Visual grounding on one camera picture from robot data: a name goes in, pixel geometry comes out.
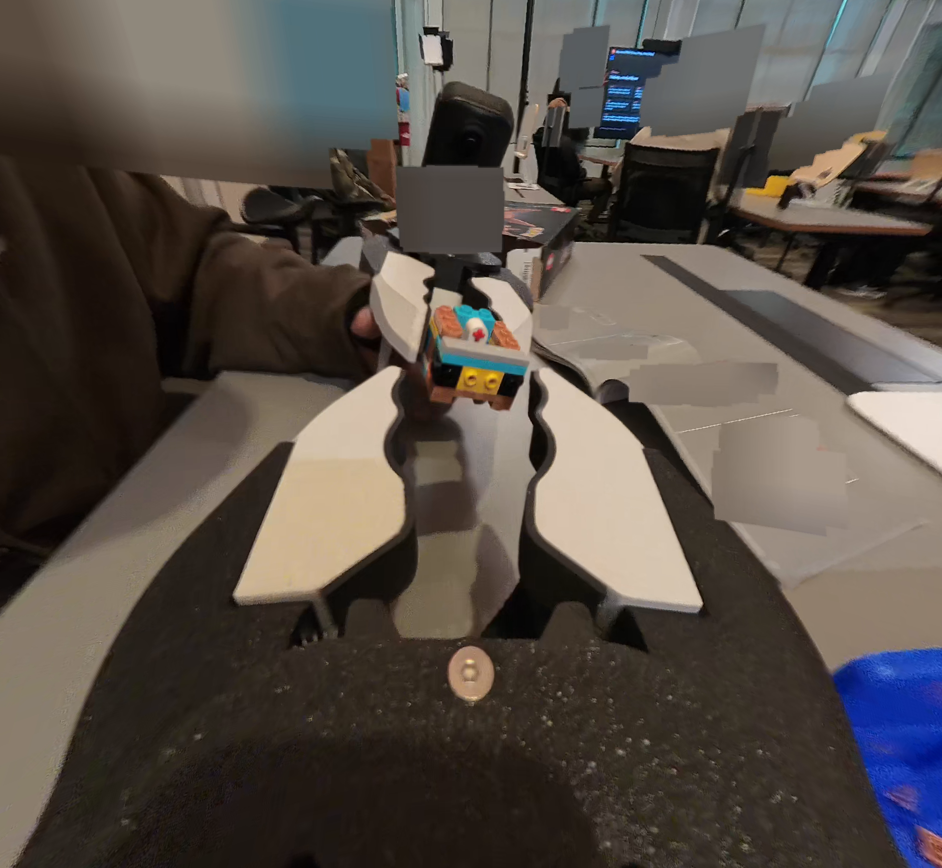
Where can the grey desk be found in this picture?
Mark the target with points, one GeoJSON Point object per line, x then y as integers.
{"type": "Point", "coordinates": [132, 485]}

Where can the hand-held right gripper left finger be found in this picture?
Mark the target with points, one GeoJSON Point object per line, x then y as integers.
{"type": "Point", "coordinates": [331, 507]}

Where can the wooden office table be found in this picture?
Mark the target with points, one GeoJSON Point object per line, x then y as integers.
{"type": "Point", "coordinates": [824, 220]}

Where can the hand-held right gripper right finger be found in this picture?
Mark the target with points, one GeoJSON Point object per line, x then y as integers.
{"type": "Point", "coordinates": [611, 522]}

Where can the person's torso in brown top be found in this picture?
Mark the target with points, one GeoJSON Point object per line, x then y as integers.
{"type": "Point", "coordinates": [66, 367]}

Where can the studio light panel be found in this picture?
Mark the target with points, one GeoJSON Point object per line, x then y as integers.
{"type": "Point", "coordinates": [434, 47]}

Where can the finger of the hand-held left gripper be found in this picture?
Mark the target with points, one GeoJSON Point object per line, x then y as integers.
{"type": "Point", "coordinates": [397, 308]}
{"type": "Point", "coordinates": [515, 308]}

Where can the dark toy set box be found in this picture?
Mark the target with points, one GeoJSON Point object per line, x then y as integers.
{"type": "Point", "coordinates": [544, 235]}

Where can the black mesh office chair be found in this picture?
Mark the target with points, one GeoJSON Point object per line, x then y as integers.
{"type": "Point", "coordinates": [662, 198]}

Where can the dark wall screen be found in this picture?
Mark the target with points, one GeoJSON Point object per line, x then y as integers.
{"type": "Point", "coordinates": [622, 95]}

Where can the person's left forearm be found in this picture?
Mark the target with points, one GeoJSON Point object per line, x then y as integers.
{"type": "Point", "coordinates": [257, 316]}

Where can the blue plastic bin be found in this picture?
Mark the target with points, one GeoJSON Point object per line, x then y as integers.
{"type": "Point", "coordinates": [883, 706]}

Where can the wooden laptop stand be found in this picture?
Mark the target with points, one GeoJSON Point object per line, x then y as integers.
{"type": "Point", "coordinates": [839, 161]}

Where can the small colourful toy brick build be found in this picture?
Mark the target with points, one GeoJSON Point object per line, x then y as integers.
{"type": "Point", "coordinates": [478, 367]}

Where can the open grey instruction booklet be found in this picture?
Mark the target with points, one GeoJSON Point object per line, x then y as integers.
{"type": "Point", "coordinates": [662, 456]}

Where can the person's left hand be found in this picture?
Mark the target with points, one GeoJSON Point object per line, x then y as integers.
{"type": "Point", "coordinates": [364, 327]}

